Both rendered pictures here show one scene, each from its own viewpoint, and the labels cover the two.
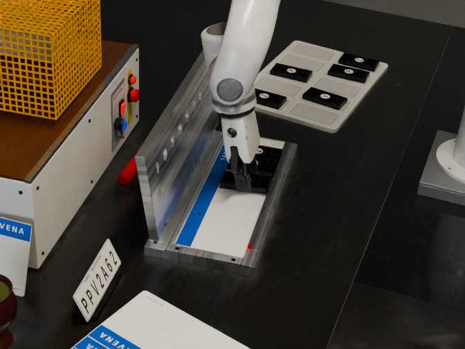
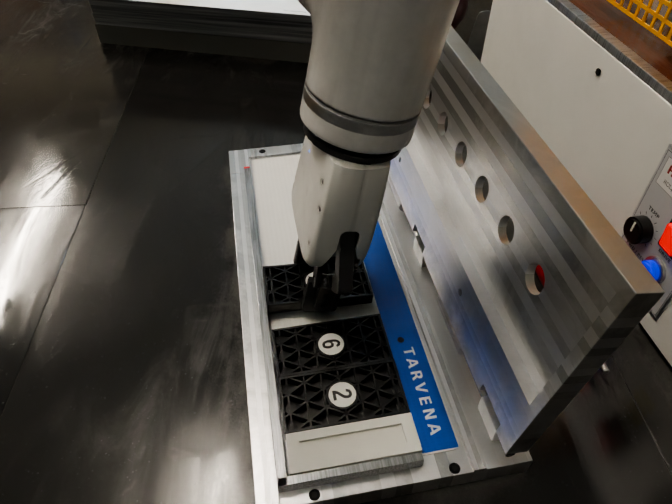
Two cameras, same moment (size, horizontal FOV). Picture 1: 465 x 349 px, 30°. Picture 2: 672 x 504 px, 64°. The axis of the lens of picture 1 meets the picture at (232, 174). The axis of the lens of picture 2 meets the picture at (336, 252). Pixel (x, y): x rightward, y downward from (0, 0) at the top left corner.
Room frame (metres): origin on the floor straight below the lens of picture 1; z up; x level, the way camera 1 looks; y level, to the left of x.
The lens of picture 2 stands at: (1.77, -0.14, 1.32)
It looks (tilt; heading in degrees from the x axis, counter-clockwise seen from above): 45 degrees down; 158
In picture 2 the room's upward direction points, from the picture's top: straight up
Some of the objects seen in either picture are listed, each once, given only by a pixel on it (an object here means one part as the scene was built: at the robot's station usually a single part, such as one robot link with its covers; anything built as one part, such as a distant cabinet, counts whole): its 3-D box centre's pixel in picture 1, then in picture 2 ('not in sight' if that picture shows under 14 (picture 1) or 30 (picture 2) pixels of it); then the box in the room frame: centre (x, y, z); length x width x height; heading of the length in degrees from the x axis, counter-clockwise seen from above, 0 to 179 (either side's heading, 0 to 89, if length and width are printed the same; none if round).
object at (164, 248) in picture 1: (228, 191); (342, 268); (1.43, 0.01, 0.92); 0.44 x 0.21 x 0.04; 169
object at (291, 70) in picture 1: (290, 73); not in sight; (1.98, -0.13, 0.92); 0.10 x 0.05 x 0.01; 70
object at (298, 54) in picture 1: (313, 82); not in sight; (1.96, -0.19, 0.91); 0.40 x 0.27 x 0.01; 156
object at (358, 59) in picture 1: (358, 61); not in sight; (2.07, -0.31, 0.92); 0.10 x 0.05 x 0.01; 70
